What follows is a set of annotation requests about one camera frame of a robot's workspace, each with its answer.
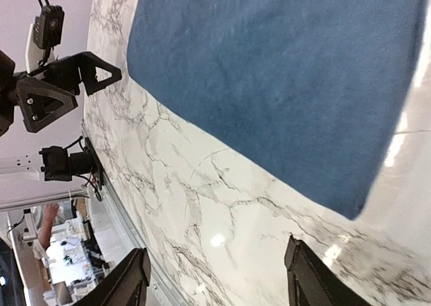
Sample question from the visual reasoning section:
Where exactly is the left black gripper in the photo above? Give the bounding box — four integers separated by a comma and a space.
1, 51, 122, 135

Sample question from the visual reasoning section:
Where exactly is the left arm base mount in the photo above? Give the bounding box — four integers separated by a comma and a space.
39, 135, 105, 202

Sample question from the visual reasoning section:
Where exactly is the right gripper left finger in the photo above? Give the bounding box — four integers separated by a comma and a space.
74, 248, 151, 306

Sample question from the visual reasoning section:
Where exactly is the dark blue t-shirt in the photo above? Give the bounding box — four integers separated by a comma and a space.
127, 0, 428, 219

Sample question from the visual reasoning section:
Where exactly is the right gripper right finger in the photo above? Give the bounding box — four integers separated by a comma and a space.
284, 236, 370, 306

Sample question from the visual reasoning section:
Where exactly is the person in background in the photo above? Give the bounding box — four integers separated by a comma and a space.
38, 204, 59, 251

